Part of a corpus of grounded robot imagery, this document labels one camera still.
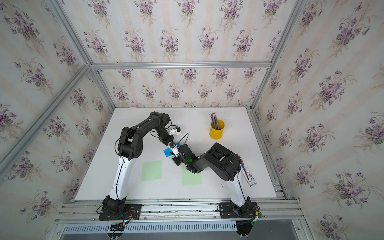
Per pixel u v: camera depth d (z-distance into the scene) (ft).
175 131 3.14
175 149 2.74
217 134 3.16
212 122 3.14
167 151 3.12
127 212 2.38
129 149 2.09
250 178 2.74
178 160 2.80
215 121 3.10
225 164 1.71
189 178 2.75
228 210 2.40
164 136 2.97
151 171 2.95
